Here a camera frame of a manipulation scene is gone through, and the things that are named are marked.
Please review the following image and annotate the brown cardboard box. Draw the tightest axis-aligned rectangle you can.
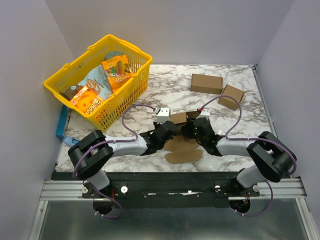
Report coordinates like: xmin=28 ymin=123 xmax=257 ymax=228
xmin=163 ymin=111 xmax=203 ymax=164

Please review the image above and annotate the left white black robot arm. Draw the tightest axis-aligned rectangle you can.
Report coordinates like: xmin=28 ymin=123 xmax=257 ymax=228
xmin=67 ymin=120 xmax=178 ymax=198

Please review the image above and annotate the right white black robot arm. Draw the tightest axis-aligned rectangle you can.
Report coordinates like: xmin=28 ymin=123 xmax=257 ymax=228
xmin=181 ymin=117 xmax=297 ymax=196

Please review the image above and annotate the large folded cardboard box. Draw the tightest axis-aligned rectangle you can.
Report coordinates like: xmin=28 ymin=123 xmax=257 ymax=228
xmin=190 ymin=73 xmax=223 ymax=95

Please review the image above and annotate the small folded cardboard box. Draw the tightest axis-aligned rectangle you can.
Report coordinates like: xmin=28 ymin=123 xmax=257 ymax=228
xmin=218 ymin=84 xmax=245 ymax=111

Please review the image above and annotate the blue flat box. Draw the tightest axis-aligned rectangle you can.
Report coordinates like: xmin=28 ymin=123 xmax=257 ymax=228
xmin=55 ymin=105 xmax=69 ymax=140

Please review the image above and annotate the yellow plastic shopping basket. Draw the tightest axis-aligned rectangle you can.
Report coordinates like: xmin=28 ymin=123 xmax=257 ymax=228
xmin=43 ymin=34 xmax=153 ymax=131

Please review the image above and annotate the orange mango snack bag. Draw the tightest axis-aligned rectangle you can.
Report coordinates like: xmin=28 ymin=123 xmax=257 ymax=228
xmin=101 ymin=54 xmax=134 ymax=93

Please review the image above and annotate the orange apple snack bag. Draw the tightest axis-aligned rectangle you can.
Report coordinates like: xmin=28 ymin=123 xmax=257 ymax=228
xmin=69 ymin=86 xmax=104 ymax=115

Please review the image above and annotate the light blue bread bag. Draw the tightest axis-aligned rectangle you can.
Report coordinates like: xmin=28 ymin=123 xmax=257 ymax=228
xmin=76 ymin=65 xmax=113 ymax=100

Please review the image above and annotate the light blue small carton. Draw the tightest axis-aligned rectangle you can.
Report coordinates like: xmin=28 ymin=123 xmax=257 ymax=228
xmin=62 ymin=135 xmax=79 ymax=147

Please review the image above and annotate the green round snack pack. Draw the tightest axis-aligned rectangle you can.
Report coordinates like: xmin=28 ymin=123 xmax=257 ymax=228
xmin=104 ymin=50 xmax=124 ymax=61

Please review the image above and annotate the dark brown snack pack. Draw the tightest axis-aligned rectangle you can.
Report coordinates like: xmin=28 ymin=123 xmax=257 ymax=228
xmin=59 ymin=88 xmax=77 ymax=101

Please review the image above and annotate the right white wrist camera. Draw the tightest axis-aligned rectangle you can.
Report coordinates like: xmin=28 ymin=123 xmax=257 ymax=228
xmin=196 ymin=107 xmax=211 ymax=120

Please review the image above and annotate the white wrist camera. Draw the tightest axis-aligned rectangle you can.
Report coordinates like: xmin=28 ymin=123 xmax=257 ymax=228
xmin=155 ymin=107 xmax=171 ymax=124
xmin=196 ymin=107 xmax=211 ymax=120

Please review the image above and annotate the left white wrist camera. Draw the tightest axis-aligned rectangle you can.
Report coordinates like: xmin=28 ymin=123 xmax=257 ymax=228
xmin=155 ymin=107 xmax=171 ymax=124

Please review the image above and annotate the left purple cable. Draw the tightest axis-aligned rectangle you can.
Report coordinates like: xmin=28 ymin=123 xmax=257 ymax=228
xmin=72 ymin=103 xmax=157 ymax=219

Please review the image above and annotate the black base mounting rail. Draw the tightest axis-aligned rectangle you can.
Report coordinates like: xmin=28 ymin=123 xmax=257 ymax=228
xmin=51 ymin=171 xmax=263 ymax=210

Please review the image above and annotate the aluminium extrusion frame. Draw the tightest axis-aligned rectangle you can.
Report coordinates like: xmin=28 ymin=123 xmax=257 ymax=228
xmin=40 ymin=178 xmax=307 ymax=201

